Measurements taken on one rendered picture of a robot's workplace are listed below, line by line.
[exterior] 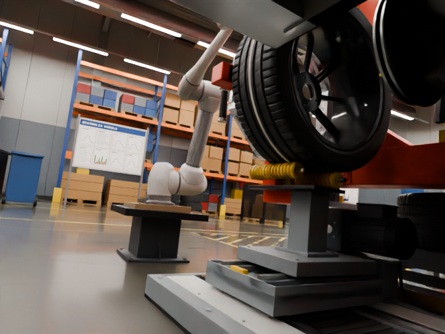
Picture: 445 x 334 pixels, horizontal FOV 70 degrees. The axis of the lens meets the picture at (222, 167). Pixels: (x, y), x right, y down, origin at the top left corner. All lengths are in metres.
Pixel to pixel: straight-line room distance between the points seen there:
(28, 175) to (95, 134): 1.48
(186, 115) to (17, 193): 6.52
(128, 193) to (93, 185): 1.11
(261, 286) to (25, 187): 6.18
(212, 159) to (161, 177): 9.74
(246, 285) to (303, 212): 0.35
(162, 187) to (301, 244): 1.10
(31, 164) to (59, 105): 5.33
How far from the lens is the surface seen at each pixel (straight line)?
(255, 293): 0.96
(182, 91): 1.96
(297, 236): 1.18
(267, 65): 1.03
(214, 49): 1.82
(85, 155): 7.09
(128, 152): 7.23
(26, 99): 11.98
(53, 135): 11.73
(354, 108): 1.48
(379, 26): 0.97
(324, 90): 1.60
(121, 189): 10.59
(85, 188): 10.45
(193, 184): 2.09
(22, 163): 6.85
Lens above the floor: 0.36
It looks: 7 degrees up
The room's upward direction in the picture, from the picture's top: 6 degrees clockwise
